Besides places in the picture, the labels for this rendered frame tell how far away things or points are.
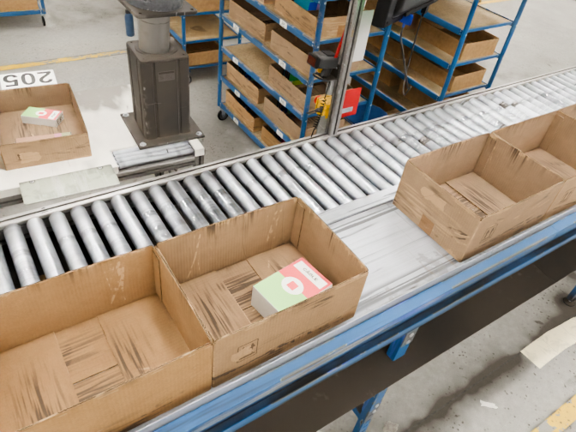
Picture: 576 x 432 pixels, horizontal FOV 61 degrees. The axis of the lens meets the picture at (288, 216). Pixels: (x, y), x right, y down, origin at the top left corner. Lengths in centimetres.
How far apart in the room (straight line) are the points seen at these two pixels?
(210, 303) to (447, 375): 139
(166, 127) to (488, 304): 132
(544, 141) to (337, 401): 130
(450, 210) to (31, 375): 110
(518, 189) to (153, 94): 130
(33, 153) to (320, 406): 125
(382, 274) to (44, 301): 82
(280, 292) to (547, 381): 165
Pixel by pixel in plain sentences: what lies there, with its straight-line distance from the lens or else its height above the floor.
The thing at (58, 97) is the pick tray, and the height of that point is 79.
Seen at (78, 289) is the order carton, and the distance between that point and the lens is 115.
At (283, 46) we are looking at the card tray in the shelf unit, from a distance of 274.
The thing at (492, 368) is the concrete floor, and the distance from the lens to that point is 247.
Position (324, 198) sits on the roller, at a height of 75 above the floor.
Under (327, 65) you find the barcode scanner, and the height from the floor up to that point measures 105.
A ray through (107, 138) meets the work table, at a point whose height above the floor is 75.
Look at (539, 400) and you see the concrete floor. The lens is 249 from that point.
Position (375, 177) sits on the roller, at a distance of 193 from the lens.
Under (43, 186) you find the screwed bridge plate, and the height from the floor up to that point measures 75.
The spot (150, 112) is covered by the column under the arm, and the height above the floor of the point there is 88.
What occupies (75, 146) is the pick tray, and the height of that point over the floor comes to 80.
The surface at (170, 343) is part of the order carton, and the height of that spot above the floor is 89.
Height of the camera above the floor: 185
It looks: 41 degrees down
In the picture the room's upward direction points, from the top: 9 degrees clockwise
